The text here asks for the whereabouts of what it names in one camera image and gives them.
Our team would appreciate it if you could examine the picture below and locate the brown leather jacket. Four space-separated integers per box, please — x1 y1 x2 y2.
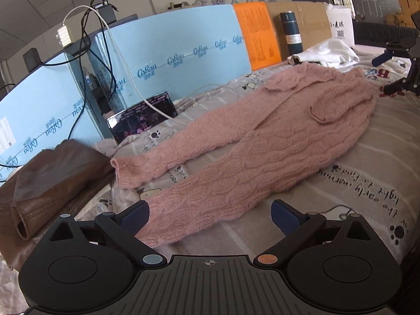
0 139 116 270

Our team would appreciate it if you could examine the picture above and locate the teal insulated bottle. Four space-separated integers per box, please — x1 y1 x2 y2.
280 11 304 56

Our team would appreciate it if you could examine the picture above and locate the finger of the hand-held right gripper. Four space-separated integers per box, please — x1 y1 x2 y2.
383 57 420 98
372 35 420 67

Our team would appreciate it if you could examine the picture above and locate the white paper bag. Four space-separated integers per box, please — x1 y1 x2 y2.
323 3 355 47

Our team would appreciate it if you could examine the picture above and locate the white charger block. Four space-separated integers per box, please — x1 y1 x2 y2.
56 24 72 48

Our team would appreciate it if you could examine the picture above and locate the pink knitted sweater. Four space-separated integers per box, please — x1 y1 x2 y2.
110 62 378 249

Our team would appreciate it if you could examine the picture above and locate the black flat device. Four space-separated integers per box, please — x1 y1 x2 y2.
113 13 139 28

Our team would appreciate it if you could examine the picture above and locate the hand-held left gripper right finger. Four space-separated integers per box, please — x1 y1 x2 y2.
254 199 376 269

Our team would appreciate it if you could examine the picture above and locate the brown cardboard box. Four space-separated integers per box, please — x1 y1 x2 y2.
265 1 333 61

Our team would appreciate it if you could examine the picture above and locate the white garment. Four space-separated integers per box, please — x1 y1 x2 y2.
287 38 361 69

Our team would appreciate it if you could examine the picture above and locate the light blue cardboard box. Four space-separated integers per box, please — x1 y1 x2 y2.
93 4 253 141
0 52 106 184

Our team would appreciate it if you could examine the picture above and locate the black upright device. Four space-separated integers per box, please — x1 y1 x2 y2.
93 2 119 23

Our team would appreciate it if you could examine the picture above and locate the grey wall lettering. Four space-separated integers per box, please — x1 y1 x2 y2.
164 0 278 10

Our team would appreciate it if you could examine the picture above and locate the black smartphone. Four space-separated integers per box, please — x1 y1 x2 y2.
107 91 178 145

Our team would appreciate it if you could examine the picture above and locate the black leather sofa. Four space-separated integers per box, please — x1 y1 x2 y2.
353 21 420 48

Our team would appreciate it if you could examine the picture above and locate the stack of cardboard boxes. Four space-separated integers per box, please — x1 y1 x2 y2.
385 0 420 27

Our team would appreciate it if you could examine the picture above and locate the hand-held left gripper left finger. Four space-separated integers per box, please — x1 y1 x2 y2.
44 200 167 270

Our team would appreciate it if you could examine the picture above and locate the orange cardboard box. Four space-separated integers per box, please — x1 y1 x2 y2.
233 2 282 72

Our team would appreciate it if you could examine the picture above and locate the small black block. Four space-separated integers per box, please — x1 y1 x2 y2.
23 48 43 73

